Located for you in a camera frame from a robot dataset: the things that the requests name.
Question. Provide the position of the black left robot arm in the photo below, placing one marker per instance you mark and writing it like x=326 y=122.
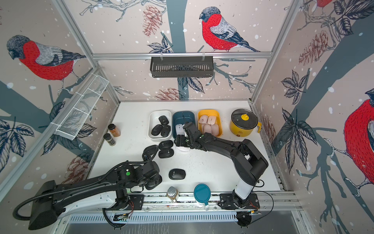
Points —
x=108 y=191

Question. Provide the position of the white wire mesh shelf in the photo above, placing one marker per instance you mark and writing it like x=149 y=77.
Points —
x=71 y=125

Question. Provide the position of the black hanging wire basket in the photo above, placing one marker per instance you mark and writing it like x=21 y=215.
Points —
x=182 y=67

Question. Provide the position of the teal round lid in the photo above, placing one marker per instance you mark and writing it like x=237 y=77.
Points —
x=202 y=194

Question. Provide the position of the yellow storage box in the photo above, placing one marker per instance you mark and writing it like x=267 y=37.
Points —
x=210 y=112

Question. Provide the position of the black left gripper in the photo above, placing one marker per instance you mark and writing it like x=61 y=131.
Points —
x=155 y=177

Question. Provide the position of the brown spice jar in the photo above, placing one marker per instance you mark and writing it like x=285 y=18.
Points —
x=114 y=130

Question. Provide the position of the aluminium mounting rail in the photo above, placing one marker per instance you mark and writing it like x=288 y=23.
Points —
x=157 y=208

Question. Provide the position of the dark spice jar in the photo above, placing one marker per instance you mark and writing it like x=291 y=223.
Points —
x=108 y=137

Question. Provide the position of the white storage box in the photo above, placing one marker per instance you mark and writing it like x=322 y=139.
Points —
x=154 y=121

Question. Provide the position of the pink mouse bottom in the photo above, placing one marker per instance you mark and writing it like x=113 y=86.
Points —
x=207 y=128

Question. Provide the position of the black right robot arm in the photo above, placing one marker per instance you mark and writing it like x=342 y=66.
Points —
x=248 y=161

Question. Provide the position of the yellow electric cooking pot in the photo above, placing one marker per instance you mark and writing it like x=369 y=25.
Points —
x=239 y=132

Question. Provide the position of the white mouse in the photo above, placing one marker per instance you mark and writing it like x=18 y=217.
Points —
x=179 y=129
x=183 y=149

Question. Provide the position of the teal storage box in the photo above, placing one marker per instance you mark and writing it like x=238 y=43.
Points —
x=181 y=117

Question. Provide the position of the black mouse top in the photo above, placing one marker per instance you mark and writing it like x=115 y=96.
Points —
x=167 y=144

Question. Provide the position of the small glass bottle metal cap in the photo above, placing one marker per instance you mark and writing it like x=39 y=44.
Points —
x=172 y=194

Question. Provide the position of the glass pot lid yellow knob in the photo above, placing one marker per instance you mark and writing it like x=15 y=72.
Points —
x=244 y=119

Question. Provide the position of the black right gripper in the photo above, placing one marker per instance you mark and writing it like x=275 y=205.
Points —
x=180 y=140

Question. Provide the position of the white mouse top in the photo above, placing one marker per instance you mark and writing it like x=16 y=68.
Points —
x=183 y=149

